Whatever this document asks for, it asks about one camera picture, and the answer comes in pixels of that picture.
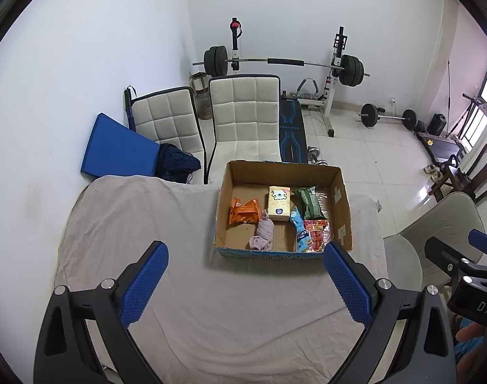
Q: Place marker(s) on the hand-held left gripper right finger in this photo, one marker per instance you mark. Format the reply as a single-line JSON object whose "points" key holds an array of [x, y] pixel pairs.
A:
{"points": [[347, 284]]}

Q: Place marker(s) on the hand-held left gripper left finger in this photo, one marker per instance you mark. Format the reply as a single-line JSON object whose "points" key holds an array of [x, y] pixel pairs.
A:
{"points": [[145, 284]]}

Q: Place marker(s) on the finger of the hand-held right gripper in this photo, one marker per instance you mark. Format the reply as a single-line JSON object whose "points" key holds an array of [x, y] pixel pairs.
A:
{"points": [[447, 258], [485, 242]]}

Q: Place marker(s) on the red snack packet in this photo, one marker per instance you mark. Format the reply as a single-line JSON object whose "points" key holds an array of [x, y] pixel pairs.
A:
{"points": [[317, 236]]}

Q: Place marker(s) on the long blue snack packet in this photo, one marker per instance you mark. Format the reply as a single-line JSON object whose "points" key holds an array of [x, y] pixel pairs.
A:
{"points": [[301, 232]]}

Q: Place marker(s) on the green snack packet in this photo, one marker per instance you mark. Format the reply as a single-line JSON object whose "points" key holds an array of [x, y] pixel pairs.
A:
{"points": [[309, 204]]}

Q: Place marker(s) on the cardboard box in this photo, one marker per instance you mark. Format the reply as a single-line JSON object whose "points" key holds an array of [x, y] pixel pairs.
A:
{"points": [[339, 192]]}

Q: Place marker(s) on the purple plush toy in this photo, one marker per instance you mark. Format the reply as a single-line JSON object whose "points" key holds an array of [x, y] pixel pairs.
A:
{"points": [[264, 230]]}

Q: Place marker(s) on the yellow white tissue pack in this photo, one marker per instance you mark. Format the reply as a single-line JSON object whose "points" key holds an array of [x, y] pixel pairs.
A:
{"points": [[278, 204]]}

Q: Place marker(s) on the orange snack packet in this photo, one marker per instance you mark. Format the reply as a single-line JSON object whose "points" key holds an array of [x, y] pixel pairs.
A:
{"points": [[243, 212]]}

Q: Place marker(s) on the person's right hand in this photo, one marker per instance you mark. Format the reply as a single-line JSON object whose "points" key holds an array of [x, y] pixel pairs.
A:
{"points": [[471, 336]]}

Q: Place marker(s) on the grey plastic chair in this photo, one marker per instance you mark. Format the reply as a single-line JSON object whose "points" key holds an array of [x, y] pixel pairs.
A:
{"points": [[447, 216]]}

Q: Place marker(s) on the light blue cloth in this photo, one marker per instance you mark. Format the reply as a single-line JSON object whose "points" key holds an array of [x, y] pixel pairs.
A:
{"points": [[465, 355]]}

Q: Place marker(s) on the grey table cloth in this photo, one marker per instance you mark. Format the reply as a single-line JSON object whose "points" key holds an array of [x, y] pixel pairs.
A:
{"points": [[167, 216]]}

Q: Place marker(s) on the pair of slippers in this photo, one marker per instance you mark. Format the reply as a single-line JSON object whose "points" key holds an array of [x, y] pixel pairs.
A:
{"points": [[432, 170]]}

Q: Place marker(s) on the black treadmill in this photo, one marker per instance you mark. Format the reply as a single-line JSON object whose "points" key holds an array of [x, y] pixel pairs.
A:
{"points": [[437, 146]]}

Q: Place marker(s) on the small chrome dumbbell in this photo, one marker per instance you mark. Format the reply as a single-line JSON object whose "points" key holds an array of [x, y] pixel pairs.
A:
{"points": [[321, 162], [314, 153]]}

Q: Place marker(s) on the dark blue cloth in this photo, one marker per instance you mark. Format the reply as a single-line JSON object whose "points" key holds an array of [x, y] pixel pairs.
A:
{"points": [[175, 162]]}

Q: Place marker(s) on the black speaker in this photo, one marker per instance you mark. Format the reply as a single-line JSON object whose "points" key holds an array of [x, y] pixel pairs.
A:
{"points": [[438, 124]]}

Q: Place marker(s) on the blue foam mat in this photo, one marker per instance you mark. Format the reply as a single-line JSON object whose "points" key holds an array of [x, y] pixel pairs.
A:
{"points": [[115, 146]]}

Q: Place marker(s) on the thin black pole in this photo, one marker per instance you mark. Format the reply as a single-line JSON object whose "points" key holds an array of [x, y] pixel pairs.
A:
{"points": [[448, 96]]}

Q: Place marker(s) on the short barbell with black plates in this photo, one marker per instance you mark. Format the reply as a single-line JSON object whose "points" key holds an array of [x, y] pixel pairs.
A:
{"points": [[389, 116]]}

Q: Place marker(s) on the white padded chair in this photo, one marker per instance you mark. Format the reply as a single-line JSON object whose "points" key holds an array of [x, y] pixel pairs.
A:
{"points": [[243, 112], [167, 120]]}

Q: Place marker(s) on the black blue weight bench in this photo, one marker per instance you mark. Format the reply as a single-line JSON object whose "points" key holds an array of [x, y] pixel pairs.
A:
{"points": [[291, 128]]}

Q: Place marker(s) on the white bench press rack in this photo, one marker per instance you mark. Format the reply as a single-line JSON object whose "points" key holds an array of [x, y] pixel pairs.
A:
{"points": [[331, 108]]}

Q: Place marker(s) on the large brown jar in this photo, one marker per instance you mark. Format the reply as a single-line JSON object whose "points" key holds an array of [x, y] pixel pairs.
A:
{"points": [[203, 100]]}

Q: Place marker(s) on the large barbell with black plates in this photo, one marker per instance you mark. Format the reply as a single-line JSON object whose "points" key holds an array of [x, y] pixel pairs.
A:
{"points": [[283, 61]]}

